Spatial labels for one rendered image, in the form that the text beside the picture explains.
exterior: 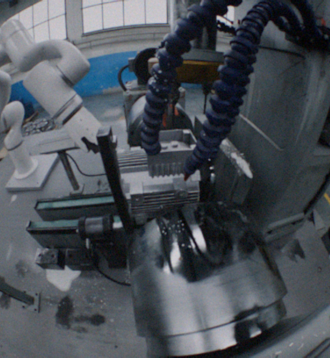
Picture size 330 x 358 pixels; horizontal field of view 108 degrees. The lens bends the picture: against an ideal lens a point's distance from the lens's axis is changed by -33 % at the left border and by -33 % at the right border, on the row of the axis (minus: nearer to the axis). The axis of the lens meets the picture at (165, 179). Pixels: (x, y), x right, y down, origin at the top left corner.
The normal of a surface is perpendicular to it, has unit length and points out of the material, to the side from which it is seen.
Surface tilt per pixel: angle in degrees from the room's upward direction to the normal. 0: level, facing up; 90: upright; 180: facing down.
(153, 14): 90
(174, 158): 90
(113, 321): 0
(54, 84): 80
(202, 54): 90
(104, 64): 90
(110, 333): 0
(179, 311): 28
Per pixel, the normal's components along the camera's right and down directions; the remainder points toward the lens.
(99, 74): 0.07, 0.66
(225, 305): -0.11, -0.73
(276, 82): -0.99, 0.11
